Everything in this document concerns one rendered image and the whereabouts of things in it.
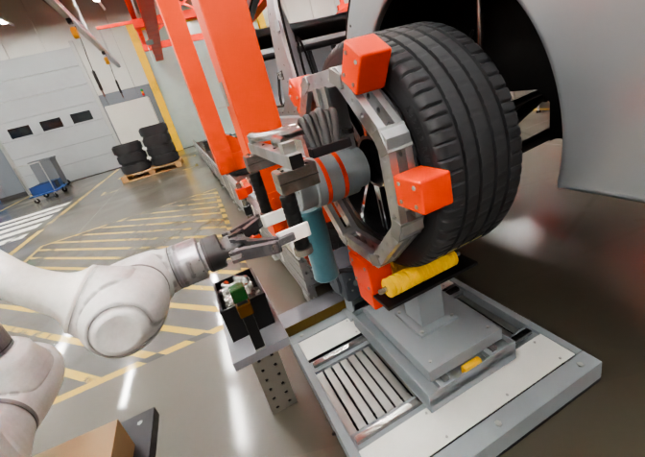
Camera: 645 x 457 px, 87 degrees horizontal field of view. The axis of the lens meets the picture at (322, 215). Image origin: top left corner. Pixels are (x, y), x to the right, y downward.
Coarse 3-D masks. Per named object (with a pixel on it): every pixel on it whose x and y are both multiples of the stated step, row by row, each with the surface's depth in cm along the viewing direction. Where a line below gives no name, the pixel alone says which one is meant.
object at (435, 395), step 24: (360, 312) 147; (384, 336) 132; (504, 336) 116; (408, 360) 118; (480, 360) 108; (504, 360) 113; (408, 384) 114; (432, 384) 108; (456, 384) 106; (432, 408) 104
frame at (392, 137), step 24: (336, 72) 77; (312, 96) 99; (360, 96) 73; (360, 120) 75; (384, 120) 74; (384, 144) 69; (408, 144) 71; (384, 168) 73; (408, 168) 72; (336, 216) 116; (408, 216) 77; (360, 240) 112; (384, 240) 86; (408, 240) 84; (384, 264) 94
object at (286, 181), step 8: (304, 160) 75; (312, 160) 73; (280, 168) 73; (304, 168) 71; (312, 168) 72; (272, 176) 73; (280, 176) 70; (288, 176) 70; (296, 176) 71; (304, 176) 72; (312, 176) 72; (280, 184) 70; (288, 184) 71; (296, 184) 71; (304, 184) 72; (312, 184) 73; (280, 192) 71; (288, 192) 71
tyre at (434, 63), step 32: (384, 32) 82; (416, 32) 79; (448, 32) 79; (416, 64) 71; (448, 64) 72; (480, 64) 74; (416, 96) 69; (448, 96) 69; (480, 96) 72; (416, 128) 71; (448, 128) 69; (480, 128) 71; (512, 128) 74; (448, 160) 69; (480, 160) 72; (512, 160) 76; (480, 192) 76; (512, 192) 80; (448, 224) 76; (480, 224) 82; (416, 256) 91
